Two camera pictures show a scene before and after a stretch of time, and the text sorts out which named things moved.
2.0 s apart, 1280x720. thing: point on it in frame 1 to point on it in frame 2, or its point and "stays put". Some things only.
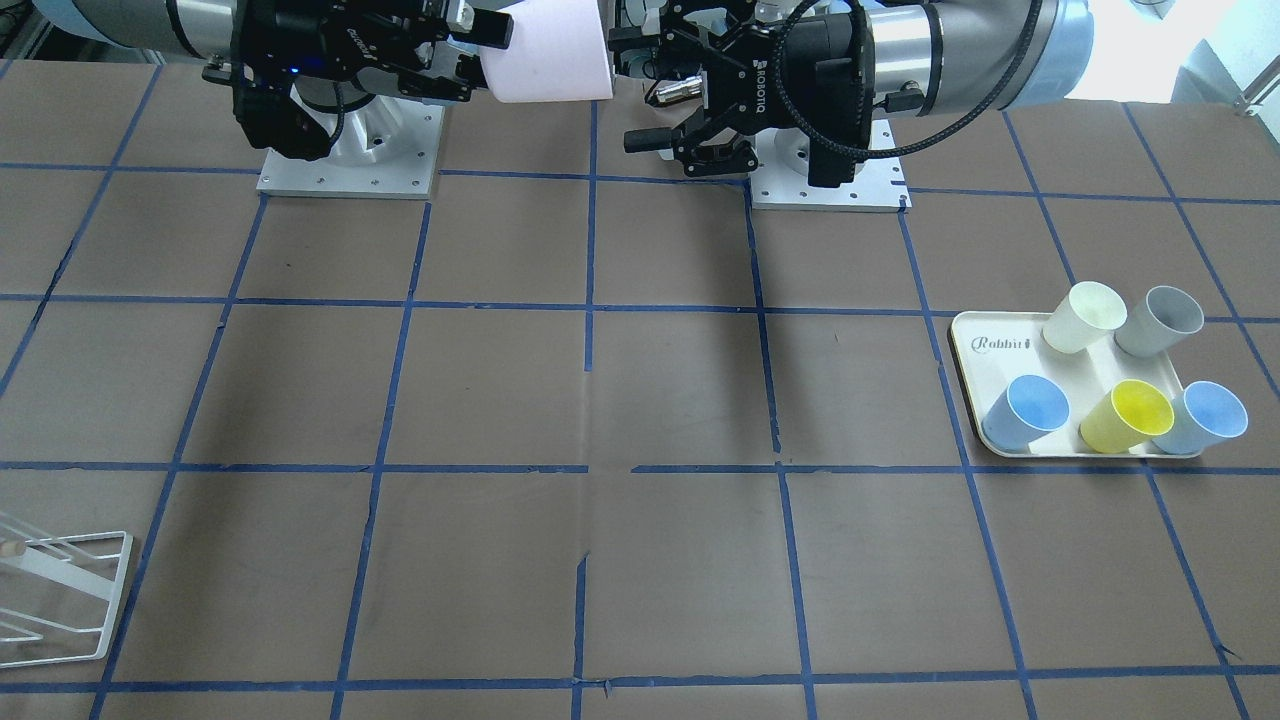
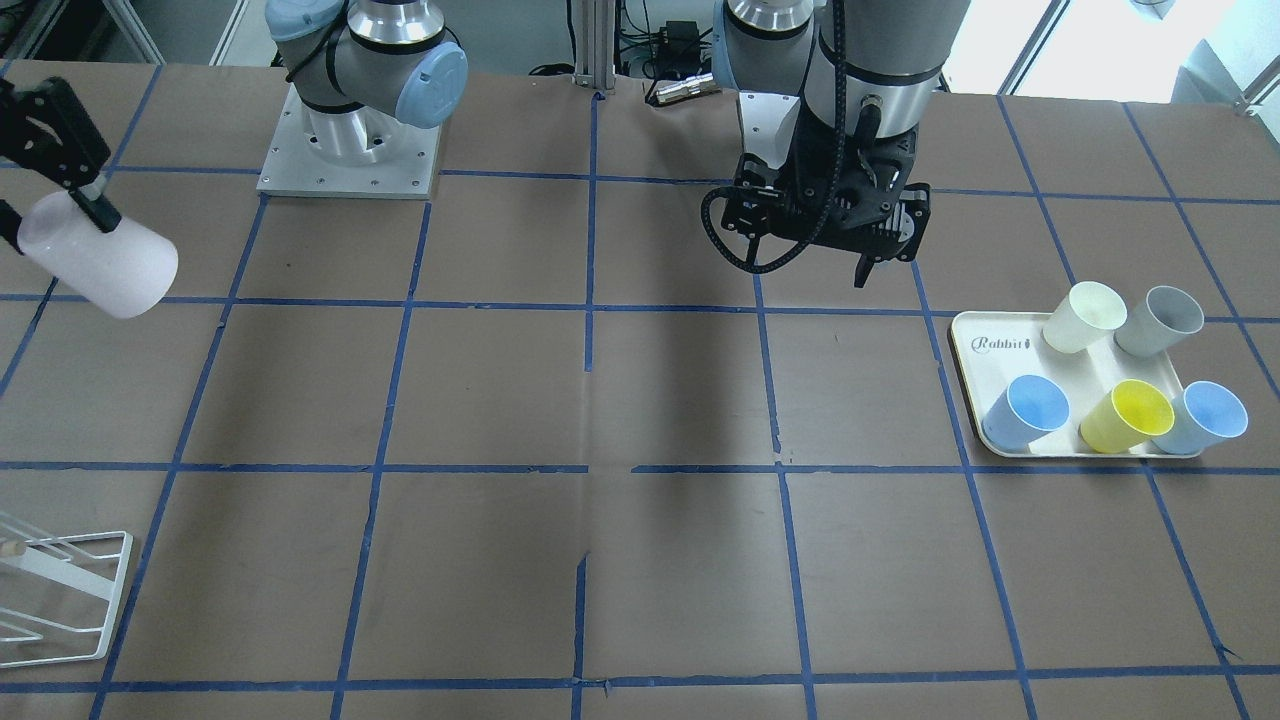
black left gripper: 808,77 to 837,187
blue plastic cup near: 1029,407 stays put
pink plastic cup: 558,52 to 127,271
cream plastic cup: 1082,315 stays put
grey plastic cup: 1159,322 stays put
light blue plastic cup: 1205,415 stays put
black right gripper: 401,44 to 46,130
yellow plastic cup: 1133,413 stays put
